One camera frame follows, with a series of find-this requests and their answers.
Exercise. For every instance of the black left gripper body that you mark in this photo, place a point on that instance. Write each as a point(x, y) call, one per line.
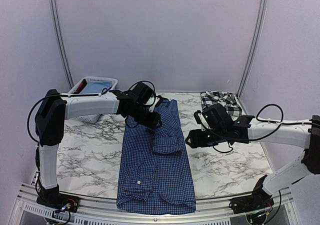
point(139, 116)

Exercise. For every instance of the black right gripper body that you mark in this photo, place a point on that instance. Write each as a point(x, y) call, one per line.
point(215, 138)

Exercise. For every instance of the blue checked shirt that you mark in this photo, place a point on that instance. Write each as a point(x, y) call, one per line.
point(155, 177)

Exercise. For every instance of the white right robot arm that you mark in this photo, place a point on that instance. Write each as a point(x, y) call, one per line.
point(247, 129)

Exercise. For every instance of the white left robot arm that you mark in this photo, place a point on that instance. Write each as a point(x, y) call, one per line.
point(55, 108)

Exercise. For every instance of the black white plaid shirt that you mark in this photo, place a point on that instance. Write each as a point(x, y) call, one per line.
point(227, 99)

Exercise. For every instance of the light blue folded shirt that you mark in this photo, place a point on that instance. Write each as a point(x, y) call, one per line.
point(93, 87)

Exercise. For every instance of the red black folded garment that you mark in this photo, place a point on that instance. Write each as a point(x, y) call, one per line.
point(80, 87)

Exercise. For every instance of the white plastic basket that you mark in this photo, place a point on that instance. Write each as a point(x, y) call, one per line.
point(93, 118)

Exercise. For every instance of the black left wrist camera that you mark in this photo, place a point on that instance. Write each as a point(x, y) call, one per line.
point(141, 93)

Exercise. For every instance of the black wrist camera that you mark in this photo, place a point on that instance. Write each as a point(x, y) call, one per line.
point(214, 117)
point(141, 93)

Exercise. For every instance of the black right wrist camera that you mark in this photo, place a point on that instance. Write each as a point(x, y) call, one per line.
point(214, 117)

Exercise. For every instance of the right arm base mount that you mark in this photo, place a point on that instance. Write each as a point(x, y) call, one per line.
point(244, 204)

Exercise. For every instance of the aluminium front rail frame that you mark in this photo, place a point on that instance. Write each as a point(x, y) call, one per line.
point(103, 211)

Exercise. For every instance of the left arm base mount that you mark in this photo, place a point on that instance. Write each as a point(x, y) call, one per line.
point(58, 200)

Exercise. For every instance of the left aluminium wall post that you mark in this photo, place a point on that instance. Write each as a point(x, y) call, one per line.
point(60, 42)

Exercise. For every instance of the aluminium wall post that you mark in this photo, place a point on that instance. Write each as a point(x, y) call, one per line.
point(253, 46)
point(60, 42)

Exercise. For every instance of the right aluminium wall post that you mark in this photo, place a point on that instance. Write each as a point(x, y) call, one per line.
point(253, 46)

